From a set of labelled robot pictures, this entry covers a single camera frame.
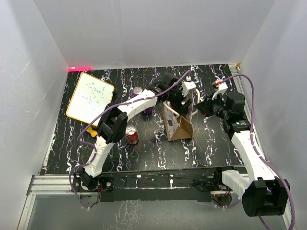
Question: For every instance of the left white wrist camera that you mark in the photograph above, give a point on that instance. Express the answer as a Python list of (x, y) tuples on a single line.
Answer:
[(187, 86)]

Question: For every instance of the purple Fanta can rear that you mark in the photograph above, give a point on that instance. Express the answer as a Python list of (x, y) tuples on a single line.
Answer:
[(136, 91)]

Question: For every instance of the black base frame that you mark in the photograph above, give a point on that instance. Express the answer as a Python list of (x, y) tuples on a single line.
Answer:
[(196, 184)]

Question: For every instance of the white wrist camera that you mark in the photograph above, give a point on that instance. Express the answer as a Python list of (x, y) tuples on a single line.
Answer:
[(220, 88), (187, 86)]

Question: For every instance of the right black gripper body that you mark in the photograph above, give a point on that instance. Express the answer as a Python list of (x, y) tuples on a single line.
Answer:
[(216, 107)]

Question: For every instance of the red cola can front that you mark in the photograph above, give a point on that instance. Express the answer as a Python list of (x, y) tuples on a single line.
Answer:
[(131, 135)]

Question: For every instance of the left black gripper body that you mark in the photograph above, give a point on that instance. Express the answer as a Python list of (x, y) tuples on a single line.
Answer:
[(175, 97)]

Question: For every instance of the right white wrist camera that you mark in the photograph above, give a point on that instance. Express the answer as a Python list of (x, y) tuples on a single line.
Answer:
[(220, 88)]

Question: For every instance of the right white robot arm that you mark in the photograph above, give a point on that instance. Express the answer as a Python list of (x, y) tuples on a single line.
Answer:
[(262, 191)]

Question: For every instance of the purple fanta can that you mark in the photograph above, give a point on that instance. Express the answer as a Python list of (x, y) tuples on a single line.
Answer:
[(136, 91), (148, 111)]

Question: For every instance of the yellow framed whiteboard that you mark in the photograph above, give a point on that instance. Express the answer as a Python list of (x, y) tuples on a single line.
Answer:
[(89, 99)]

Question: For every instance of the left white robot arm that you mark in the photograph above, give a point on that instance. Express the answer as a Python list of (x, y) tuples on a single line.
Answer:
[(112, 122)]

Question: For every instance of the pink tape strip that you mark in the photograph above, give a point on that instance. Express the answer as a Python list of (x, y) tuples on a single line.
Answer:
[(82, 69)]

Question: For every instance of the purple Fanta can middle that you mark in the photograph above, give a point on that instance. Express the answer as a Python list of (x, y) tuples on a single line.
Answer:
[(148, 111)]

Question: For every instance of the brown canvas tote bag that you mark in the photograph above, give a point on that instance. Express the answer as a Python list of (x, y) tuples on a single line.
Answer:
[(180, 126)]

